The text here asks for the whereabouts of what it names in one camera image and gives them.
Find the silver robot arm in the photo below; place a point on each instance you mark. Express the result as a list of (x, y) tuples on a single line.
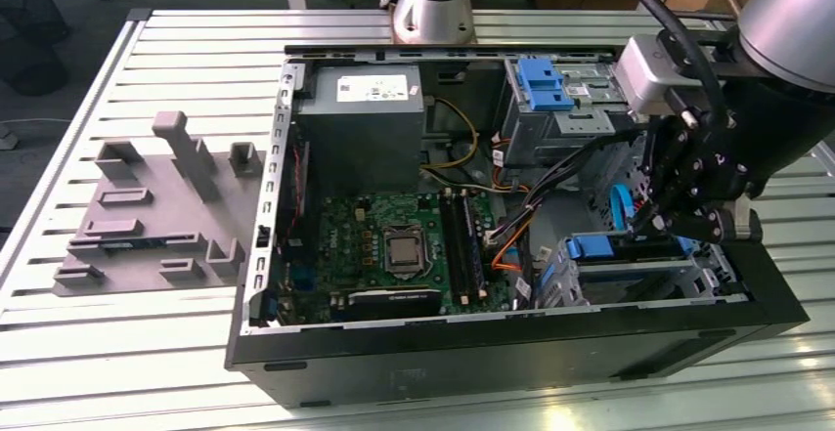
[(428, 11)]

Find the silver drive cage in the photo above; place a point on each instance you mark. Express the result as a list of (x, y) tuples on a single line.
[(587, 125)]

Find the silver CPU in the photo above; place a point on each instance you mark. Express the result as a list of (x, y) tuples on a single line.
[(407, 250)]

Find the black graphics card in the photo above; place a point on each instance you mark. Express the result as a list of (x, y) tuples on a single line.
[(392, 304)]

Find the black mesh bin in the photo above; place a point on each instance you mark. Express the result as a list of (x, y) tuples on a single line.
[(33, 35)]

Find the blue port connector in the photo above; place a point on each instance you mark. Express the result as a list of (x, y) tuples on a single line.
[(268, 311)]

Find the black PC case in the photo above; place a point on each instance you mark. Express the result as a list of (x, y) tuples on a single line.
[(521, 367)]

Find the black RAM stick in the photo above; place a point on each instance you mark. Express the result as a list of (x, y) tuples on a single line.
[(473, 245), (455, 245)]

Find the green motherboard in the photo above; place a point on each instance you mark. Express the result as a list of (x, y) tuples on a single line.
[(346, 221)]

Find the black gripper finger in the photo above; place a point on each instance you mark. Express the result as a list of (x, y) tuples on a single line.
[(662, 172), (702, 221)]

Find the silver disk bay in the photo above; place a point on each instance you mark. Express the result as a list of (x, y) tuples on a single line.
[(639, 266)]

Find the small white box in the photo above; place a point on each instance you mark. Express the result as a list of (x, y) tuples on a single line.
[(8, 140)]

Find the hard disk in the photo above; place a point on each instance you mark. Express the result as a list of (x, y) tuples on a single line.
[(587, 247)]

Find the blue plastic latch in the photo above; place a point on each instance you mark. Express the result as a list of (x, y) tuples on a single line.
[(544, 94)]

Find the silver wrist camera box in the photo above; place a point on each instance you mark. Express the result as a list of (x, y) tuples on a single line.
[(650, 76)]

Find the grey power supply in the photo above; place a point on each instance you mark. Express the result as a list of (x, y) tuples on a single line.
[(352, 147)]

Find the grey parts rack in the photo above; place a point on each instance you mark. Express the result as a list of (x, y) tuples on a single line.
[(170, 216)]

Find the black case fan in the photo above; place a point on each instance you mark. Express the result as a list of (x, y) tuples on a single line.
[(313, 196)]

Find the CPU socket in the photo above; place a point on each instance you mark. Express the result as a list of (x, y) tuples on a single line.
[(385, 255)]

